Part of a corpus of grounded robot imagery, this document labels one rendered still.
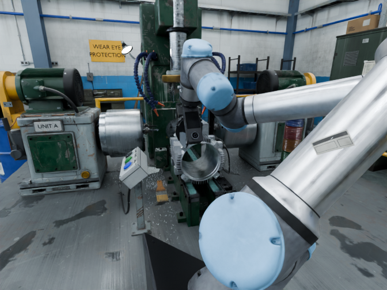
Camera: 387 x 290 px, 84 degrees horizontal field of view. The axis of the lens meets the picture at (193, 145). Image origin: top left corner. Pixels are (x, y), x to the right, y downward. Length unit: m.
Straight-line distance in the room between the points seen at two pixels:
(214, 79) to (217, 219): 0.29
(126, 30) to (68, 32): 1.32
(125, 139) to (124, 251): 0.52
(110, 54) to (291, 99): 5.87
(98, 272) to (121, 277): 0.07
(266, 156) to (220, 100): 0.86
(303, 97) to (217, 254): 0.38
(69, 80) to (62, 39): 5.28
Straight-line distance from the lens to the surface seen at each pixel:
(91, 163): 1.13
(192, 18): 1.24
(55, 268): 0.81
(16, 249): 0.95
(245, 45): 7.29
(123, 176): 0.66
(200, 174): 0.90
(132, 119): 1.10
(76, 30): 6.37
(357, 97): 0.37
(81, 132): 1.10
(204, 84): 0.49
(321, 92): 0.54
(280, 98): 0.55
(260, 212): 0.28
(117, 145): 1.10
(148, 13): 1.43
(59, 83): 1.16
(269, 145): 1.30
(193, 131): 0.62
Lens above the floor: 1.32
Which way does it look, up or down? 17 degrees down
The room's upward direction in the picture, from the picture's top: straight up
